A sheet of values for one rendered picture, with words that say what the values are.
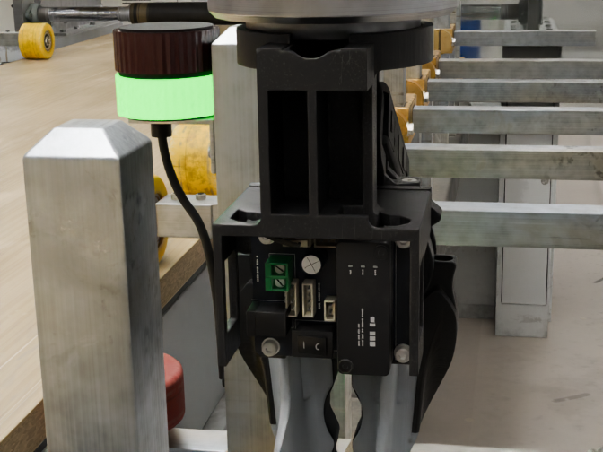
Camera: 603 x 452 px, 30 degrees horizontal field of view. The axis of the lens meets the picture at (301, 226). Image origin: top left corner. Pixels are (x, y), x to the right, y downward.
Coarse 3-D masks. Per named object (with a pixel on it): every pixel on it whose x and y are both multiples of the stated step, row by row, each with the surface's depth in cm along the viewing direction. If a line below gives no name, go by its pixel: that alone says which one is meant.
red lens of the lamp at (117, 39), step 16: (112, 32) 63; (128, 32) 61; (176, 32) 61; (192, 32) 61; (208, 32) 62; (128, 48) 61; (144, 48) 61; (160, 48) 61; (176, 48) 61; (192, 48) 61; (208, 48) 62; (128, 64) 62; (144, 64) 61; (160, 64) 61; (176, 64) 61; (192, 64) 61; (208, 64) 62
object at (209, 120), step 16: (144, 32) 61; (160, 32) 61; (160, 128) 64; (160, 144) 65; (176, 176) 65; (176, 192) 65; (192, 208) 65; (208, 240) 66; (208, 256) 66; (208, 272) 66
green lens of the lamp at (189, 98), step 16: (128, 80) 62; (144, 80) 61; (160, 80) 61; (176, 80) 61; (192, 80) 62; (208, 80) 62; (128, 96) 62; (144, 96) 61; (160, 96) 61; (176, 96) 61; (192, 96) 62; (208, 96) 62; (128, 112) 62; (144, 112) 62; (160, 112) 62; (176, 112) 62; (192, 112) 62; (208, 112) 63
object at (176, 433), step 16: (176, 432) 75; (192, 432) 75; (208, 432) 75; (224, 432) 75; (176, 448) 73; (192, 448) 73; (208, 448) 73; (224, 448) 73; (336, 448) 72; (416, 448) 72; (432, 448) 72; (448, 448) 72; (464, 448) 72; (480, 448) 72; (496, 448) 72
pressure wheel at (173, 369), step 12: (168, 360) 75; (168, 372) 73; (180, 372) 74; (168, 384) 72; (180, 384) 73; (168, 396) 72; (180, 396) 74; (168, 408) 72; (180, 408) 74; (168, 420) 72; (180, 420) 74
